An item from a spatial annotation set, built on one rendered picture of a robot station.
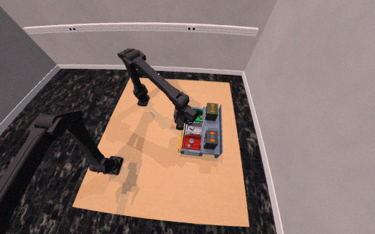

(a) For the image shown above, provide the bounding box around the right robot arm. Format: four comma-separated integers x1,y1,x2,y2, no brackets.
0,110,122,234

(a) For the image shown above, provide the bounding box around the dark grey tool case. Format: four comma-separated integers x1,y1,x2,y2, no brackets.
204,130,218,149

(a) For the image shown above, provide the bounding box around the red bin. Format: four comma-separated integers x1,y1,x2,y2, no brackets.
183,135,201,150

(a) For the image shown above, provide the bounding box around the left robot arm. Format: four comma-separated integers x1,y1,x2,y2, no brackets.
117,48,198,131

